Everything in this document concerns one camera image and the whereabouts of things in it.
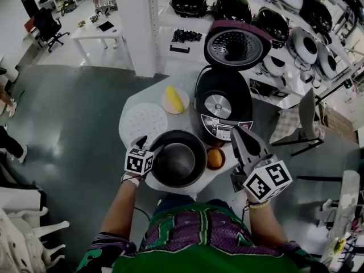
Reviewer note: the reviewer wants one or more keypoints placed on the rows of domed appliances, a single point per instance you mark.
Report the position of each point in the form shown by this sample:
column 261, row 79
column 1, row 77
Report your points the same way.
column 273, row 24

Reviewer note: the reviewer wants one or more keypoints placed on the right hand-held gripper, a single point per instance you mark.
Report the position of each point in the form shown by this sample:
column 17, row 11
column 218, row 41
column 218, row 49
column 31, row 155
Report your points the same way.
column 267, row 181

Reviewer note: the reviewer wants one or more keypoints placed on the person's right forearm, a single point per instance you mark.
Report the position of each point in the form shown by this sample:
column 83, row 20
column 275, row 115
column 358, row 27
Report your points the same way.
column 266, row 226

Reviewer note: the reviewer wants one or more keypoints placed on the black tripod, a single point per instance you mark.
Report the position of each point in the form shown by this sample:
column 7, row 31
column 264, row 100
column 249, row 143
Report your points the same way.
column 347, row 83

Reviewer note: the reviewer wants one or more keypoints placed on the yellow corn cob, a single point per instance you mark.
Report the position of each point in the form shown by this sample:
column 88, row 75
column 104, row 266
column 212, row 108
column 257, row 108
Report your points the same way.
column 175, row 98

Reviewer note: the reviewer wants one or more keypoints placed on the marble table with black legs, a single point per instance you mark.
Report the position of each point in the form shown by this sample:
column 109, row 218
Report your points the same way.
column 345, row 203

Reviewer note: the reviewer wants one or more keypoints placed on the white metal shelf rack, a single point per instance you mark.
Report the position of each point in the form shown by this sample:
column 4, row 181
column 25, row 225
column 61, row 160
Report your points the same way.
column 284, row 67

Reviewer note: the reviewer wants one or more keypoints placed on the black box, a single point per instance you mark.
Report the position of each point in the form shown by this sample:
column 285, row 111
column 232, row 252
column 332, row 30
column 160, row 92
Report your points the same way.
column 267, row 88

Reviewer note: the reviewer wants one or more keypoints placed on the small potted plant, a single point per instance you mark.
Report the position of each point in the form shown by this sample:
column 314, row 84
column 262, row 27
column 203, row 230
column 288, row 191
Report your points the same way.
column 81, row 24
column 94, row 18

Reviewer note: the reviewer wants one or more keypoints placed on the grey chair with black legs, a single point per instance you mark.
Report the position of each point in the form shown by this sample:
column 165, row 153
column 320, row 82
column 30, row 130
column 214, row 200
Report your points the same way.
column 308, row 115

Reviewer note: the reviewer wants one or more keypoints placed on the beige checked cloth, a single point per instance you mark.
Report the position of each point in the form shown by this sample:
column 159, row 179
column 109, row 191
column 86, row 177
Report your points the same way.
column 284, row 124

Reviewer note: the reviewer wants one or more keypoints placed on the pile of small black parts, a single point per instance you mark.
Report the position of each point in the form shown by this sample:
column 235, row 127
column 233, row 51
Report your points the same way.
column 186, row 36

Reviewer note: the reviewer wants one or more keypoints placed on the black tablet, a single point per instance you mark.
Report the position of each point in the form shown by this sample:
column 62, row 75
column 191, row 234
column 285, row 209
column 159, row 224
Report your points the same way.
column 105, row 26

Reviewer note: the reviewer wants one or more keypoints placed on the white wrist wrap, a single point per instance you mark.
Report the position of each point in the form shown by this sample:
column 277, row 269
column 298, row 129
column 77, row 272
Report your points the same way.
column 134, row 181

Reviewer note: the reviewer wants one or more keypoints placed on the round white table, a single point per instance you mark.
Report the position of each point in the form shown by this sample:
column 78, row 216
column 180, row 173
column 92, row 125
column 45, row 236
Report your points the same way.
column 183, row 122

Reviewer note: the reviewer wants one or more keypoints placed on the corn cob on plate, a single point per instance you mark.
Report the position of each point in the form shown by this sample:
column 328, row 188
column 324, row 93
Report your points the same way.
column 167, row 107

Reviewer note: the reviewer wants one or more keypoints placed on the black pot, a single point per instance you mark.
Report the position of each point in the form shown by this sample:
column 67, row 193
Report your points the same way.
column 177, row 161

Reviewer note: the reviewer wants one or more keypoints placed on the purple wrist band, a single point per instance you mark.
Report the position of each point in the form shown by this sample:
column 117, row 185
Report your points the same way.
column 253, row 202

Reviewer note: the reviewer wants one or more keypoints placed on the person's left forearm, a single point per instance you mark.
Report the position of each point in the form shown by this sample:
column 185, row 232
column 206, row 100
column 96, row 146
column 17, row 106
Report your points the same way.
column 119, row 209

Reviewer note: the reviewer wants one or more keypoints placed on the orange fruit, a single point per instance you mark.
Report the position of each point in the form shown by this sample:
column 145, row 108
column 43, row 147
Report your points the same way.
column 215, row 157

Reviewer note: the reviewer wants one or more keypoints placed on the orange desk panel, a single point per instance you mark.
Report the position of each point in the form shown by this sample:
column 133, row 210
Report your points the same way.
column 29, row 25

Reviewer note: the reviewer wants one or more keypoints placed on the orange in small bowl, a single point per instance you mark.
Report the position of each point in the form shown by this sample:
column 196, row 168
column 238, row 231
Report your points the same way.
column 223, row 163

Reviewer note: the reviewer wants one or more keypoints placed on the black office chair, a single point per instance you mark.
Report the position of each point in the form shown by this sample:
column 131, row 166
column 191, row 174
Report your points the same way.
column 47, row 24

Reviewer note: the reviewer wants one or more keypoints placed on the white perforated steamer tray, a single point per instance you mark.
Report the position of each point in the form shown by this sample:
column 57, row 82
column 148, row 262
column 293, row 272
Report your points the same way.
column 143, row 122

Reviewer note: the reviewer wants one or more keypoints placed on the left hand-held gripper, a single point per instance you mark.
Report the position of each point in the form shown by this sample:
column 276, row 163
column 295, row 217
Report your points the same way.
column 138, row 162

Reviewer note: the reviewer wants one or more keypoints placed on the wooden pallet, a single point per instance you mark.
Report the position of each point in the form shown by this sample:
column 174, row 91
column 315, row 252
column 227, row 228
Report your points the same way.
column 339, row 122

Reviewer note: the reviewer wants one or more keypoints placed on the dark red rice cooker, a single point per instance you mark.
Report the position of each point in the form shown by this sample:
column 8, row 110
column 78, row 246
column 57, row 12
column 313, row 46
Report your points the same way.
column 221, row 95

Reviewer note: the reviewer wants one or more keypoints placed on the person's purple green jersey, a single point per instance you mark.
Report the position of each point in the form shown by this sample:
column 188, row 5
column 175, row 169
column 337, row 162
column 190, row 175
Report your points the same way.
column 199, row 249

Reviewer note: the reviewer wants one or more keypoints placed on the small white table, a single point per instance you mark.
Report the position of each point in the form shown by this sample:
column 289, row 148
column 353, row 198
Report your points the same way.
column 94, row 36

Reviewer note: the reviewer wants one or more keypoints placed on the white square pillar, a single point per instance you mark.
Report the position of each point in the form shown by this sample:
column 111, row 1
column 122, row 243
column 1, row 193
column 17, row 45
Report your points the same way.
column 136, row 24

